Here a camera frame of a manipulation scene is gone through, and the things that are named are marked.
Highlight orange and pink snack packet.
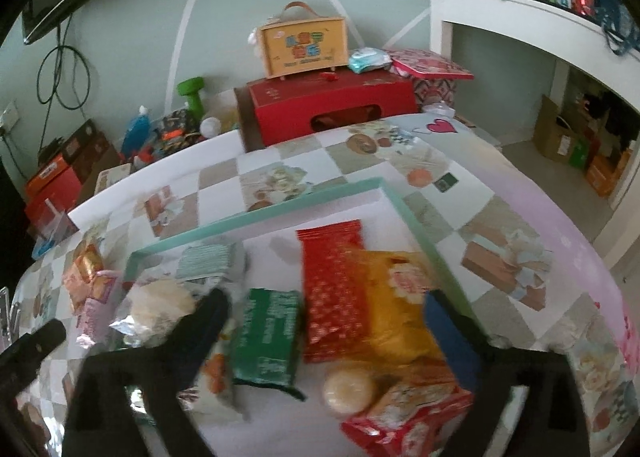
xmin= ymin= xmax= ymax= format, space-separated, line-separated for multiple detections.
xmin=62 ymin=239 xmax=121 ymax=313

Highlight red and brown box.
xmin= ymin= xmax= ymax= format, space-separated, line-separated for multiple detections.
xmin=22 ymin=137 xmax=121 ymax=238

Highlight cardboard boxes under desk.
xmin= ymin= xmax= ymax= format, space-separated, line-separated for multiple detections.
xmin=532 ymin=94 xmax=633 ymax=198

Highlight round pastry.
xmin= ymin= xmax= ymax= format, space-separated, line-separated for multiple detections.
xmin=107 ymin=277 xmax=201 ymax=348
xmin=322 ymin=367 xmax=378 ymax=418

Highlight white foam board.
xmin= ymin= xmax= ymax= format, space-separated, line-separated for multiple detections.
xmin=67 ymin=129 xmax=246 ymax=233

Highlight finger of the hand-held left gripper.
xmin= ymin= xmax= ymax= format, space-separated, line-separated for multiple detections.
xmin=0 ymin=319 xmax=67 ymax=375

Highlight blue tissue pack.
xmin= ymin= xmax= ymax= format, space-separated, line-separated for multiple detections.
xmin=31 ymin=237 xmax=58 ymax=260

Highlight pile of small toys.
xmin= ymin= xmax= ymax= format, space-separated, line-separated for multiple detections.
xmin=132 ymin=109 xmax=206 ymax=168

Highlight yellow transparent snack packet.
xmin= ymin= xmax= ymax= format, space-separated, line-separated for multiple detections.
xmin=350 ymin=249 xmax=451 ymax=378

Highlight cream printed box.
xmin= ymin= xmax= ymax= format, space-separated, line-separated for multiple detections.
xmin=94 ymin=163 xmax=133 ymax=195

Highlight black cable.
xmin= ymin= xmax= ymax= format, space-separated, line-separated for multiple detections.
xmin=37 ymin=22 xmax=93 ymax=112

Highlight white wall socket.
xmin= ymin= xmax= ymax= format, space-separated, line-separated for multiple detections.
xmin=0 ymin=104 xmax=21 ymax=135

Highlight green dumbbell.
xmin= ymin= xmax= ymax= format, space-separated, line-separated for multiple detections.
xmin=177 ymin=78 xmax=208 ymax=120

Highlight wet wipes pack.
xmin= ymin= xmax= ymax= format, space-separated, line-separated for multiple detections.
xmin=348 ymin=48 xmax=393 ymax=74

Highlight yellow wooden box with handle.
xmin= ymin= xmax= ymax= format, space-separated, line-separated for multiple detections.
xmin=247 ymin=2 xmax=349 ymax=82

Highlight orange and brown box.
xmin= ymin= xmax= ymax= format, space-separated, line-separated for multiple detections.
xmin=25 ymin=119 xmax=108 ymax=198

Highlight red and white snack packet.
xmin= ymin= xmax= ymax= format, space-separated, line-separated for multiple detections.
xmin=340 ymin=379 xmax=475 ymax=457

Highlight blue bottle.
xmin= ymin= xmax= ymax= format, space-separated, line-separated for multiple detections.
xmin=120 ymin=106 xmax=153 ymax=162

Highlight red patterned snack packet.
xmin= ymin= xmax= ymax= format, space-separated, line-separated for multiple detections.
xmin=296 ymin=219 xmax=373 ymax=363

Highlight white snack packet orange print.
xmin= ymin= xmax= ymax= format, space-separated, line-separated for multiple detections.
xmin=177 ymin=337 xmax=251 ymax=423

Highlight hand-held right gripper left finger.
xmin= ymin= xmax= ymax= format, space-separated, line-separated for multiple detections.
xmin=60 ymin=287 xmax=233 ymax=457

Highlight pink patterned box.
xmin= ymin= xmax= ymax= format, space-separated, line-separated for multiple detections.
xmin=385 ymin=48 xmax=475 ymax=112

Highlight white desk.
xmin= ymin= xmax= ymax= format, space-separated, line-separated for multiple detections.
xmin=429 ymin=0 xmax=640 ymax=238

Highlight clear plastic container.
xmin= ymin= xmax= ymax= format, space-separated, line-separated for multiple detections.
xmin=37 ymin=199 xmax=78 ymax=243

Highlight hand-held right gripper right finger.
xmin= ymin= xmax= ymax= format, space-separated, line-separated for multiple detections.
xmin=424 ymin=289 xmax=593 ymax=457

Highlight large red box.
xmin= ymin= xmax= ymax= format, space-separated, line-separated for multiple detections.
xmin=235 ymin=69 xmax=420 ymax=154

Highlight white tray with teal rim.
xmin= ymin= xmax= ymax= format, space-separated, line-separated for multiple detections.
xmin=122 ymin=177 xmax=493 ymax=457

